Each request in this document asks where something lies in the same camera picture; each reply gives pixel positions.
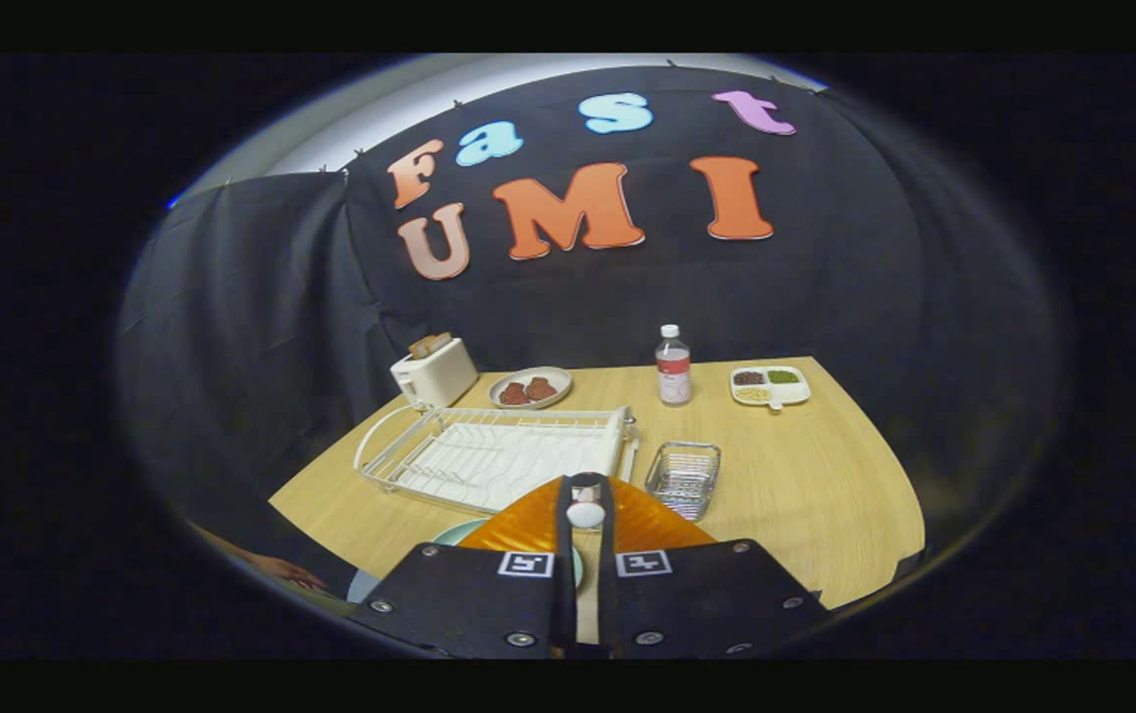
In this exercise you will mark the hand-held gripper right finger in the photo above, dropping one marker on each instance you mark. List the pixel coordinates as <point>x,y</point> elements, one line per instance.
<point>607,594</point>

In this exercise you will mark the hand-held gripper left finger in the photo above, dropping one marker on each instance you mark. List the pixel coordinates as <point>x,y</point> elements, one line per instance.
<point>565,594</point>

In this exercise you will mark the teal plate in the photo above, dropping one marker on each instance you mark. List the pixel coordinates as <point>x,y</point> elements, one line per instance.
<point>459,533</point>

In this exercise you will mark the beige oval plate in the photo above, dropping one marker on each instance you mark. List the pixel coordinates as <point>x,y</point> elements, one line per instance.
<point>508,375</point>

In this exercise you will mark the red-brown meat piece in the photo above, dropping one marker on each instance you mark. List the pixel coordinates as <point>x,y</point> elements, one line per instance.
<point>541,388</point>
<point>513,393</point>

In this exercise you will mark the clear bottle with red label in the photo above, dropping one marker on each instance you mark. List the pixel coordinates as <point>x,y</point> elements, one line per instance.
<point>673,376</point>

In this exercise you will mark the pile of yellow beans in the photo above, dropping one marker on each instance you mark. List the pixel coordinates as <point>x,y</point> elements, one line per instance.
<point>752,393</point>

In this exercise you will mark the white toaster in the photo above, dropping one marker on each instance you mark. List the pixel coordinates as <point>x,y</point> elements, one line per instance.
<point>434,378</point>

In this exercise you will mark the pile of brown beans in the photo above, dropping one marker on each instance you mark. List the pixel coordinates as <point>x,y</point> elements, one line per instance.
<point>749,377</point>

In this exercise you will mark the white divided tray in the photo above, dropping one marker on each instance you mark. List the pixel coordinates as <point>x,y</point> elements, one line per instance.
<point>790,392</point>

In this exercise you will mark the pile of green beans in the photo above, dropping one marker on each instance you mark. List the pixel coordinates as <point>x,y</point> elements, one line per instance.
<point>782,376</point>

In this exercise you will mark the toasted bread slice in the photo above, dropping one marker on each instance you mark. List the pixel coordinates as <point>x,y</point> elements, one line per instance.
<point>427,346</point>

